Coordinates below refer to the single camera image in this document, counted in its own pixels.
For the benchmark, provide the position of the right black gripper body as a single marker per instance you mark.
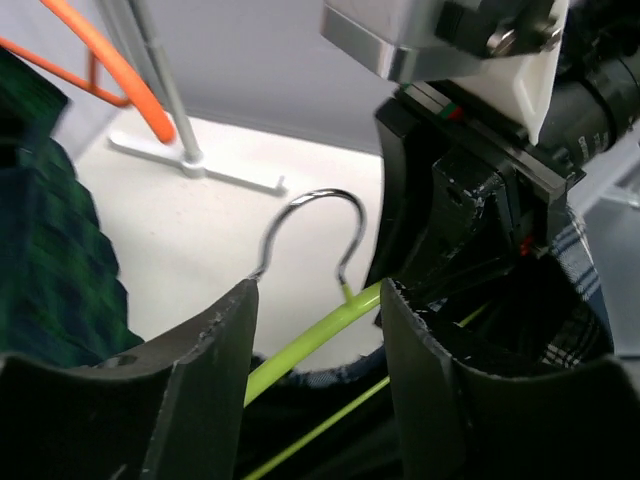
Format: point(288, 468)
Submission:
point(465, 194)

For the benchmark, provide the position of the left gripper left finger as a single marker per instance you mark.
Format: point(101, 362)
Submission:
point(170, 408)

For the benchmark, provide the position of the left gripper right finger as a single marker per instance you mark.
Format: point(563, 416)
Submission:
point(467, 409)

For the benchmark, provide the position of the navy white plaid skirt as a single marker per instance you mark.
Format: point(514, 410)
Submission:
point(339, 422)

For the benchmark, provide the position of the lime green hanger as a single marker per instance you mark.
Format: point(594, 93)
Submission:
point(354, 307)

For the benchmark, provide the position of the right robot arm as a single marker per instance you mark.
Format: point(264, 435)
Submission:
point(595, 96)

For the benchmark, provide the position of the dark green plaid skirt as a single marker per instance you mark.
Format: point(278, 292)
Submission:
point(62, 302)

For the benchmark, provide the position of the empty orange hanger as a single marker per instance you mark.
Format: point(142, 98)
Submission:
point(101, 53)

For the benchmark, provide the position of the white clothes rack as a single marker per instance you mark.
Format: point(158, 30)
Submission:
point(179, 142)

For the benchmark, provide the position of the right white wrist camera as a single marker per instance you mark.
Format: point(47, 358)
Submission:
point(505, 53)

